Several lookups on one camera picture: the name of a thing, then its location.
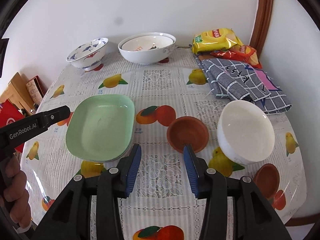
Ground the large white bowl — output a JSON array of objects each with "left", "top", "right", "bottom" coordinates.
[{"left": 118, "top": 32, "right": 176, "bottom": 65}]

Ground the yellow chip bag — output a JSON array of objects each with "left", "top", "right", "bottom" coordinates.
[{"left": 192, "top": 28, "right": 243, "bottom": 54}]

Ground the person's left hand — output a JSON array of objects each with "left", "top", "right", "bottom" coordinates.
[{"left": 0, "top": 155, "right": 32, "bottom": 229}]

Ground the brown wooden door frame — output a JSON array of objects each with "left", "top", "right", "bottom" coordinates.
[{"left": 249, "top": 0, "right": 275, "bottom": 55}]

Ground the light wooden chair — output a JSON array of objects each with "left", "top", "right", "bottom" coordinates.
[{"left": 0, "top": 72, "right": 38, "bottom": 110}]

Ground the blue patterned white bowl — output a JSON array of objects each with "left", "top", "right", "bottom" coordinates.
[{"left": 66, "top": 37, "right": 109, "bottom": 72}]

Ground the red paper bag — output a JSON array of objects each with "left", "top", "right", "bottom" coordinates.
[{"left": 0, "top": 99, "right": 27, "bottom": 153}]

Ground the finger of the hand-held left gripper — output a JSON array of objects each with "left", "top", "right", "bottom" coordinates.
[{"left": 37, "top": 106, "right": 72, "bottom": 131}]

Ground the brown wooden baseboard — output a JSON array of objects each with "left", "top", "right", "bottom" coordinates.
[{"left": 285, "top": 211, "right": 318, "bottom": 228}]

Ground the patterned book with red edge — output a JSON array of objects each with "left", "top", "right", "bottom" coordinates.
[{"left": 26, "top": 75, "right": 47, "bottom": 105}]

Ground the white bowl with printed inside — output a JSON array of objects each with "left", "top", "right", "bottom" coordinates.
[{"left": 120, "top": 35, "right": 174, "bottom": 52}]

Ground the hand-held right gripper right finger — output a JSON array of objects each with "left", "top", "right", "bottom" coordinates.
[{"left": 183, "top": 144, "right": 293, "bottom": 240}]

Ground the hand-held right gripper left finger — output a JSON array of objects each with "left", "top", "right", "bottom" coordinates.
[{"left": 32, "top": 144, "right": 142, "bottom": 240}]

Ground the fruit print tablecloth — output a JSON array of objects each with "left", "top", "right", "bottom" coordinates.
[{"left": 19, "top": 46, "right": 307, "bottom": 240}]

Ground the green plastic plate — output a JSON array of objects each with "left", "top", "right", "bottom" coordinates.
[{"left": 65, "top": 94, "right": 136, "bottom": 161}]

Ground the red chip bag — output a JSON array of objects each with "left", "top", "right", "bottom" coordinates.
[{"left": 210, "top": 44, "right": 263, "bottom": 70}]

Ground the white bowl with grey pattern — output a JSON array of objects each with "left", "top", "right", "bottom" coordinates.
[{"left": 217, "top": 100, "right": 275, "bottom": 165}]

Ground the grey checked cloth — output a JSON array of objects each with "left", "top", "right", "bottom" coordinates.
[{"left": 195, "top": 58, "right": 292, "bottom": 115}]

